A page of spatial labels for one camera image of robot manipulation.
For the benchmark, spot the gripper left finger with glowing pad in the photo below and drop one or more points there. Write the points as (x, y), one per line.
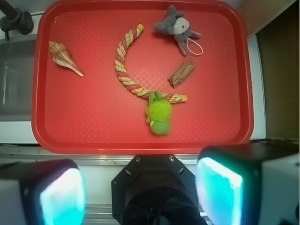
(42, 193)

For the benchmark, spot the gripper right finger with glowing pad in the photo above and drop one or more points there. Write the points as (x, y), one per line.
(257, 183)

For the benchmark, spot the brown spiral sea shell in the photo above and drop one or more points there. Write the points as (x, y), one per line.
(62, 57)

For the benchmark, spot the green fuzzy plush toy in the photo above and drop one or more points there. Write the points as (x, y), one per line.
(159, 114)

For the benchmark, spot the red plastic tray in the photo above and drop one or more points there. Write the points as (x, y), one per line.
(96, 114)

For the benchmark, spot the brown wood bark piece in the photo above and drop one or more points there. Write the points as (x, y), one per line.
(181, 73)

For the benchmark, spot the brown cardboard box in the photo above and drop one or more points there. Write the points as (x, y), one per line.
(279, 48)

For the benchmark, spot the black clamp knob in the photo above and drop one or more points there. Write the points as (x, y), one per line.
(15, 19)

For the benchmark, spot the grey plush mouse toy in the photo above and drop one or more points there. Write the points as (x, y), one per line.
(177, 26)

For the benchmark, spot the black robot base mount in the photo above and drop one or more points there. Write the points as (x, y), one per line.
(155, 190)

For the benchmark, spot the multicolour twisted rope toy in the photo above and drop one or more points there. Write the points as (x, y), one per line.
(119, 64)

